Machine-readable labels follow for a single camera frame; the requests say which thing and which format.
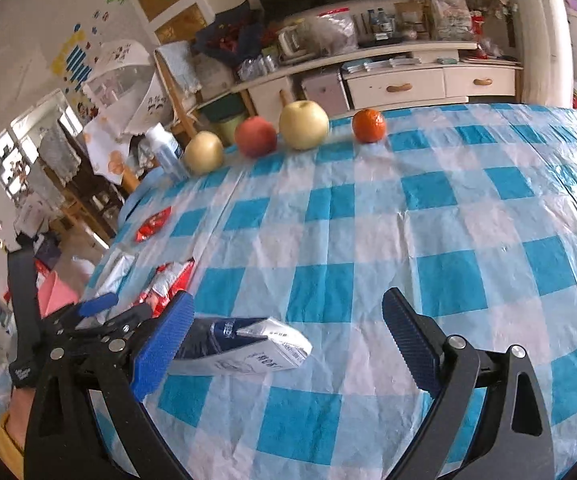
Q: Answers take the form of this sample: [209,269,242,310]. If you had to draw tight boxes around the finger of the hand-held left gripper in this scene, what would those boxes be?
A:
[43,293,120,333]
[76,305,155,348]

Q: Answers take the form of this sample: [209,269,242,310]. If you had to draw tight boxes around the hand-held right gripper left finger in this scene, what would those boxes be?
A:
[23,290,195,480]

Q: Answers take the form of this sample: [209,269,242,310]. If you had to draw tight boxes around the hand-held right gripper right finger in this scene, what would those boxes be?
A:
[382,287,555,480]

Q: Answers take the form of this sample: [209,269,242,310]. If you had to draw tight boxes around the pink plastic bag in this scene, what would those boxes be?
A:
[36,270,80,319]

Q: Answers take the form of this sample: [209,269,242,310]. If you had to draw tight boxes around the white and blue carton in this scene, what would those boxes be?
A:
[171,316,314,378]

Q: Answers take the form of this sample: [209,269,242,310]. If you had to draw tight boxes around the person's left forearm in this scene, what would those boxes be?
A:
[0,385,36,480]

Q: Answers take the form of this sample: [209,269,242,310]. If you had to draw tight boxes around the white crumpled packet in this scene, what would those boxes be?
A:
[96,250,137,297]

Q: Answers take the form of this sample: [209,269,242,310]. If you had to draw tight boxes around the red and silver packet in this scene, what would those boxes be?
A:
[138,259,196,318]

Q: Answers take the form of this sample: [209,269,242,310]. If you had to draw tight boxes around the blue checked tablecloth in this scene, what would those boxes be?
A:
[88,102,577,480]

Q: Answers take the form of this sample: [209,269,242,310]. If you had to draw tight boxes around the red snack packet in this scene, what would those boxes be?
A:
[135,206,174,244]

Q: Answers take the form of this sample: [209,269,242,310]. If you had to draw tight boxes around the white cloth with orange print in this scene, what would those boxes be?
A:
[82,115,132,186]

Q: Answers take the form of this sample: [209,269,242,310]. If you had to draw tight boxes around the window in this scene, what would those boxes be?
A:
[0,89,80,197]

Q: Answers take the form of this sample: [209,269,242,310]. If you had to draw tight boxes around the white bottle with blue label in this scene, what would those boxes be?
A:
[145,123,190,182]

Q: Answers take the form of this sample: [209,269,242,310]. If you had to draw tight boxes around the small orange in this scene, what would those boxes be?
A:
[352,108,387,144]

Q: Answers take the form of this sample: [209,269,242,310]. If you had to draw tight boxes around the yellow-green bucket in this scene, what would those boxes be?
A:
[215,110,247,146]

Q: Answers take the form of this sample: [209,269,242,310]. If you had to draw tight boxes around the red apple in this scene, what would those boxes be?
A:
[234,116,278,159]

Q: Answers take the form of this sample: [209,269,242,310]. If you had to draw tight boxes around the light wooden chair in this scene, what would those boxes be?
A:
[153,42,205,147]

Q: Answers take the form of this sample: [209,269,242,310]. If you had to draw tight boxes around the white television cabinet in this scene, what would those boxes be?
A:
[232,40,525,132]

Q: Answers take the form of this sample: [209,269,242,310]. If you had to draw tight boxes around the dark blue cloth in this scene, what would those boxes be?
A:
[192,2,270,67]

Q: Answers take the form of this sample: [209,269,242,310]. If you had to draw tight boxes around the white plastic bag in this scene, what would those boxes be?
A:
[313,10,360,57]

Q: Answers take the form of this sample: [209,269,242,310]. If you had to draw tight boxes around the white electric kettle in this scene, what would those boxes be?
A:
[277,25,310,59]

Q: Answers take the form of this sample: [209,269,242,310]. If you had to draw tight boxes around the clear plastic bag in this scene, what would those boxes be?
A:
[425,0,475,44]

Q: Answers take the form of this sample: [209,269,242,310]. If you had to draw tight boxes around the covered standing air conditioner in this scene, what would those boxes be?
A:
[497,0,575,111]

